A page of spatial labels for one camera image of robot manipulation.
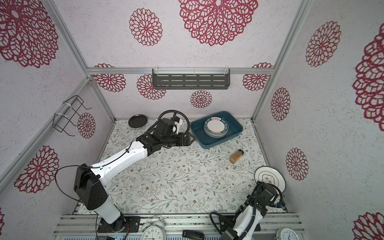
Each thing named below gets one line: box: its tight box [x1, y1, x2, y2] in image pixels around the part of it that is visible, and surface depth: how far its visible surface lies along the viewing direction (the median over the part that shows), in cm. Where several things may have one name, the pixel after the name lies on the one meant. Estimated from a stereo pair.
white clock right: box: [275, 227, 300, 240], surface depth 70 cm
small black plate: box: [128, 114, 148, 128], surface depth 121 cm
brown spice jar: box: [229, 149, 244, 165], surface depth 98 cm
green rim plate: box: [203, 116, 230, 139], surface depth 112 cm
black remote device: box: [182, 229, 205, 240], surface depth 70 cm
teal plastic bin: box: [190, 111, 244, 149], surface depth 112 cm
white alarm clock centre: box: [141, 220, 167, 240], surface depth 70 cm
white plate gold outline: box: [254, 166, 286, 194], surface depth 92 cm
